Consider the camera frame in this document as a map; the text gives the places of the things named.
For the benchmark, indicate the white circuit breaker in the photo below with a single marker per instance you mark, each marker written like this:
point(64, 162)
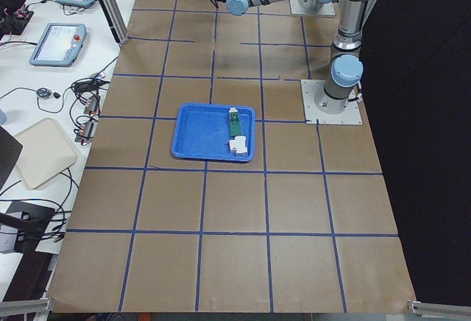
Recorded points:
point(238, 145)

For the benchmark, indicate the blue plastic tray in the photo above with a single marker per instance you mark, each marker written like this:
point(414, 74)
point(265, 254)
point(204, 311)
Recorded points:
point(202, 131)

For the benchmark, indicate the beige plastic tray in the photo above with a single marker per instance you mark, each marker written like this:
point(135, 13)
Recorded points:
point(47, 151)

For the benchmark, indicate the near teach pendant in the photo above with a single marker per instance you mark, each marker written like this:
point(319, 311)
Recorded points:
point(59, 45)

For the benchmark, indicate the black monitor stand base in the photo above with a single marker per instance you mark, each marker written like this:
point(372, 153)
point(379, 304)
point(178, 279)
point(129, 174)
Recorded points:
point(26, 218)

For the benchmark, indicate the green white switch part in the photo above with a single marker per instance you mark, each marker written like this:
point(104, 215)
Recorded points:
point(234, 123)

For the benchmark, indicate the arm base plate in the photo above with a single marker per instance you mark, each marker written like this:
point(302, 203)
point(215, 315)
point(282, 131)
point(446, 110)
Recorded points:
point(312, 8)
point(319, 108)

